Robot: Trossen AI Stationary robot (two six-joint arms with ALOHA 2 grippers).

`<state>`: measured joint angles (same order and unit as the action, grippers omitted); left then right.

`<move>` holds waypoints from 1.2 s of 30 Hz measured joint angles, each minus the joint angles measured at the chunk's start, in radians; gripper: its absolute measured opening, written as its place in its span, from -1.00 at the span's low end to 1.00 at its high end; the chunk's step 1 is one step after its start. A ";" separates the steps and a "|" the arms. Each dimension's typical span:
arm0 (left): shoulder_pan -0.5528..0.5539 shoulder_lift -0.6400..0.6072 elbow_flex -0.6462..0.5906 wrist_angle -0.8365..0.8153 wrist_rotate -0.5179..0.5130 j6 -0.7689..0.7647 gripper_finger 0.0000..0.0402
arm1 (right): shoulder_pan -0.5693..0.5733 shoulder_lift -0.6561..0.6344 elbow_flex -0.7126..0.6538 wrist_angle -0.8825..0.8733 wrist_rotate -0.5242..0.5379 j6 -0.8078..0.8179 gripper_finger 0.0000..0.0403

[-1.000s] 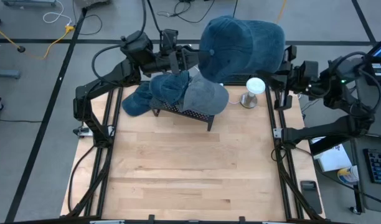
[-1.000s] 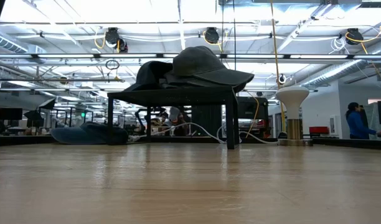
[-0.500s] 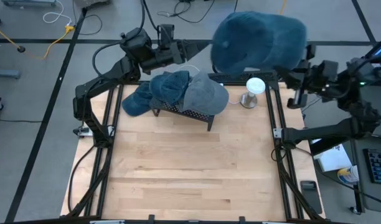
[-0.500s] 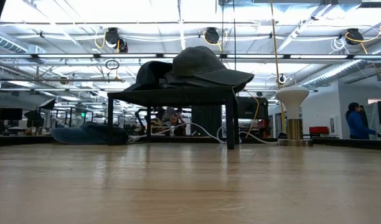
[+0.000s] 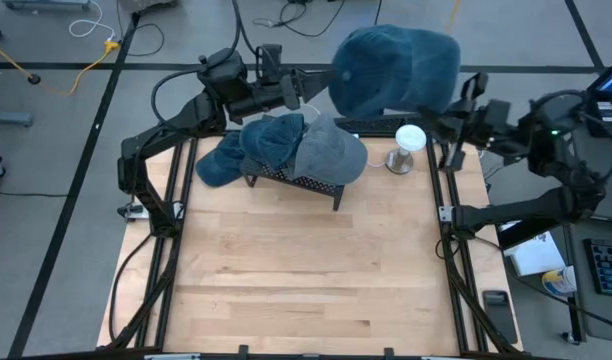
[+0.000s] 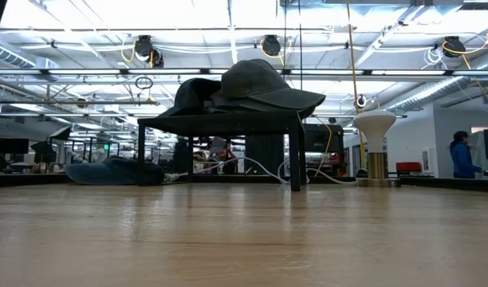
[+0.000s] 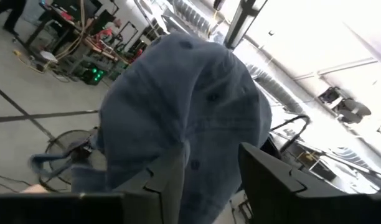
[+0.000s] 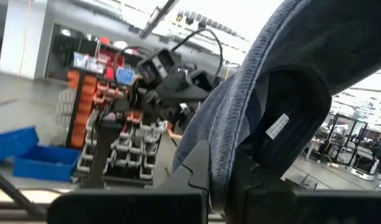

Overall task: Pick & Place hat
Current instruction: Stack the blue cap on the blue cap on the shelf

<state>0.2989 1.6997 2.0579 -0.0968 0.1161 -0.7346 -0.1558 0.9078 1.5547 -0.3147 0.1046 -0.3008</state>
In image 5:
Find white mushroom-shaped hat stand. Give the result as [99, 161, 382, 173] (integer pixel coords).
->
[384, 123, 428, 176]

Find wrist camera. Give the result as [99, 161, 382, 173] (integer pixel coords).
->
[458, 72, 490, 104]
[258, 43, 285, 71]

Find thin black cable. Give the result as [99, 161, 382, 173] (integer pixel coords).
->
[108, 229, 157, 341]

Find yellow extension cable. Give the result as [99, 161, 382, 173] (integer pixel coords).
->
[0, 37, 121, 97]

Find black smartphone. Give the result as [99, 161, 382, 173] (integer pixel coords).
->
[481, 289, 520, 346]

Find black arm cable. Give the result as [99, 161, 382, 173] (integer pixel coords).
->
[150, 0, 260, 124]
[528, 88, 612, 181]

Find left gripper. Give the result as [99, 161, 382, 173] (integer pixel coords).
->
[253, 68, 337, 114]

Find black perforated panel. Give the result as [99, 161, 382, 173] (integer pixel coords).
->
[333, 113, 427, 136]

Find white paper sheets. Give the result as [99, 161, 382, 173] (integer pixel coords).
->
[505, 229, 567, 278]

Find white coiled cable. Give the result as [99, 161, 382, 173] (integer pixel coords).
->
[68, 0, 118, 44]

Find grey desk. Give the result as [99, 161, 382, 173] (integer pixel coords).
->
[563, 92, 612, 344]

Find black cable tangle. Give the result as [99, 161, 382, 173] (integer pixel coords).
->
[250, 0, 347, 39]

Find grey flat bar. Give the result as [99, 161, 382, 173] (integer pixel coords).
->
[0, 110, 35, 126]

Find open laptop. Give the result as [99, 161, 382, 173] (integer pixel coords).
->
[584, 53, 612, 139]

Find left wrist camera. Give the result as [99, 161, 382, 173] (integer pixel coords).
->
[258, 43, 285, 71]

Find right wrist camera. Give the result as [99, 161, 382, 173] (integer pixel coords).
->
[458, 72, 490, 104]

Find black perforated metal rack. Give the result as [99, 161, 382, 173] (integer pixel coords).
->
[240, 113, 346, 212]

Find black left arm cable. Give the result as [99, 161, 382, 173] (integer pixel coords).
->
[150, 0, 260, 124]

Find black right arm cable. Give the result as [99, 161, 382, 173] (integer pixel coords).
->
[528, 88, 612, 181]

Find grey baseball cap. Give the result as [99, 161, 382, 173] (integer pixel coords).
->
[293, 112, 370, 187]

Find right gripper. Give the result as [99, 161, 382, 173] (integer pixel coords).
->
[419, 98, 515, 172]

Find black keyboard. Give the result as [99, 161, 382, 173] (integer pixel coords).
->
[583, 238, 612, 298]

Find white wipes canister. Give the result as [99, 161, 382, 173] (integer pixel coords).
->
[540, 265, 579, 298]

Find yellow hanging cable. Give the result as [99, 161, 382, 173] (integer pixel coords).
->
[445, 0, 462, 34]

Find black tablet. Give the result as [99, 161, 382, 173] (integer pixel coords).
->
[495, 214, 572, 251]

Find black aluminium table frame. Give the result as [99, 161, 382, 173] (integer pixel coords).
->
[98, 112, 525, 360]

